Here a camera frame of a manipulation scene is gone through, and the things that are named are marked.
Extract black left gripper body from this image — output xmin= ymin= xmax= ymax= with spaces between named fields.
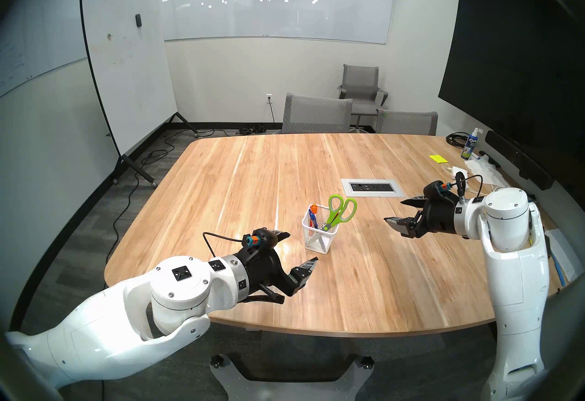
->
xmin=235 ymin=243 xmax=302 ymax=298

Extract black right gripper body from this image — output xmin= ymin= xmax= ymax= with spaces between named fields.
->
xmin=413 ymin=198 xmax=459 ymax=238

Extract white mesh pen holder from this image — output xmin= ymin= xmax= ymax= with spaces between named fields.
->
xmin=302 ymin=205 xmax=340 ymax=254

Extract green handled scissors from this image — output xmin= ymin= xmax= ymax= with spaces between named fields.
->
xmin=320 ymin=195 xmax=358 ymax=232

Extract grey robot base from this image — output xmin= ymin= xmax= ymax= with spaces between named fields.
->
xmin=209 ymin=354 xmax=374 ymax=401

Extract blue marker pen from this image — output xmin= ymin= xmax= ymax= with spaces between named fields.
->
xmin=550 ymin=245 xmax=567 ymax=287

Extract grey table power outlet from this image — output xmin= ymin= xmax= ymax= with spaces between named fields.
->
xmin=341 ymin=178 xmax=405 ymax=198

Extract low grey mesh chair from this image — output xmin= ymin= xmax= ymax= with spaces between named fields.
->
xmin=376 ymin=109 xmax=438 ymax=136

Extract whiteboard cleaner spray bottle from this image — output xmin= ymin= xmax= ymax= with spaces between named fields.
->
xmin=461 ymin=127 xmax=483 ymax=160

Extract black video sound bar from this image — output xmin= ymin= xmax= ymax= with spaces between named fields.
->
xmin=484 ymin=130 xmax=555 ymax=190

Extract wide grey mesh chair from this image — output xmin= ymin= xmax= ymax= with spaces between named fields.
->
xmin=282 ymin=93 xmax=353 ymax=134

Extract grey armrest office chair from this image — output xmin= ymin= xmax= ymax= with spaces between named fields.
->
xmin=337 ymin=64 xmax=389 ymax=131

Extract white paper sheet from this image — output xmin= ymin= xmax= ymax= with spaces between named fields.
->
xmin=544 ymin=229 xmax=583 ymax=282

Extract rolling whiteboard on stand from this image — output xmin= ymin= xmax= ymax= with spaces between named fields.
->
xmin=79 ymin=0 xmax=199 ymax=188

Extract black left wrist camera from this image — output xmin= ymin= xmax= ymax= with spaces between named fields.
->
xmin=242 ymin=227 xmax=280 ymax=251

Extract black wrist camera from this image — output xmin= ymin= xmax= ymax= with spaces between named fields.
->
xmin=423 ymin=181 xmax=457 ymax=203
xmin=242 ymin=227 xmax=280 ymax=251

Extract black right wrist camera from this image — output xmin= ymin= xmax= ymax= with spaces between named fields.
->
xmin=423 ymin=181 xmax=457 ymax=203

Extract black left gripper cable loop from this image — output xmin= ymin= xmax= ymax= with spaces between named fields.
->
xmin=238 ymin=286 xmax=286 ymax=306

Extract black left camera cable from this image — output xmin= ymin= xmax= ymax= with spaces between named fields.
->
xmin=202 ymin=232 xmax=245 ymax=259

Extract black camera cable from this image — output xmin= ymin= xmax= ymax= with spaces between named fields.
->
xmin=202 ymin=232 xmax=245 ymax=259
xmin=455 ymin=172 xmax=485 ymax=204

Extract black right camera cable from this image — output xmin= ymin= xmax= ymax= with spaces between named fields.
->
xmin=455 ymin=172 xmax=485 ymax=204

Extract white coiled cable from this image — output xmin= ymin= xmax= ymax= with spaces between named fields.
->
xmin=441 ymin=166 xmax=508 ymax=193

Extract thin black floor cable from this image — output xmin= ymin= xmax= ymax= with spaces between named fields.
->
xmin=100 ymin=131 xmax=183 ymax=305

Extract large black wall screen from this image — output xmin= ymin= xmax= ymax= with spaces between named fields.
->
xmin=438 ymin=0 xmax=585 ymax=197

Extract written wall whiteboard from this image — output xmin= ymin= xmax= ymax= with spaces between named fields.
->
xmin=0 ymin=0 xmax=140 ymax=99

